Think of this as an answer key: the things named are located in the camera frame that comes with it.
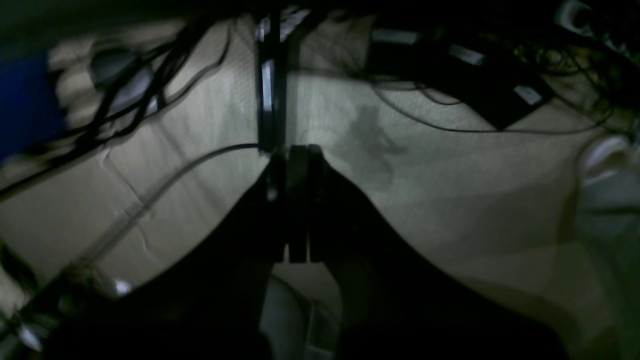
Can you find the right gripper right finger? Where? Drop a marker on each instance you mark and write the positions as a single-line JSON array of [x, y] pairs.
[[396, 305]]

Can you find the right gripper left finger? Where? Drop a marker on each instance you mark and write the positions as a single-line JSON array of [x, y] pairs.
[[207, 306]]

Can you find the black power strip box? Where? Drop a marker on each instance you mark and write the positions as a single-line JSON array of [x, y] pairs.
[[493, 83]]

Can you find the blue object at left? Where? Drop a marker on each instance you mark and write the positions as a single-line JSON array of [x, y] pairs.
[[30, 112]]

